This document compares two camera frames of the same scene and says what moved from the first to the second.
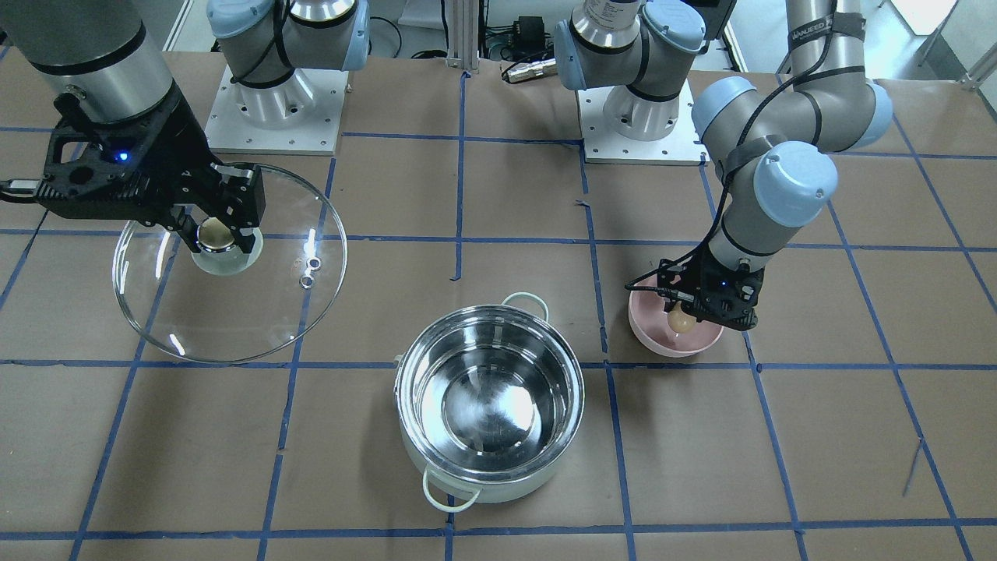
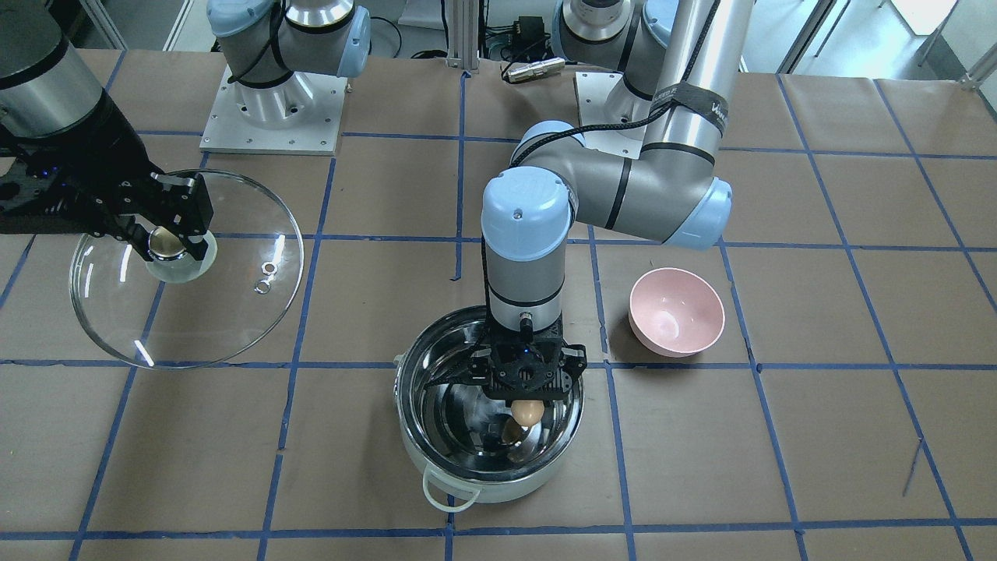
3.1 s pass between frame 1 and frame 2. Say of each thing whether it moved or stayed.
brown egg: moved
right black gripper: moved
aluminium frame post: stayed
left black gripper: moved
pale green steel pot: stayed
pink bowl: stayed
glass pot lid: moved
